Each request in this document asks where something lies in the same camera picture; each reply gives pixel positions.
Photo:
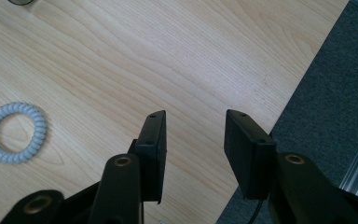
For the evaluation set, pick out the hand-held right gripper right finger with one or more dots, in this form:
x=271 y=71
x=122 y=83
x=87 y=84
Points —
x=248 y=161

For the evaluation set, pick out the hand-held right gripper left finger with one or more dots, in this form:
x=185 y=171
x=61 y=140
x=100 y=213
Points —
x=151 y=155

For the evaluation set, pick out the dark round object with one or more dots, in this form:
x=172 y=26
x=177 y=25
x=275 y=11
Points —
x=20 y=1

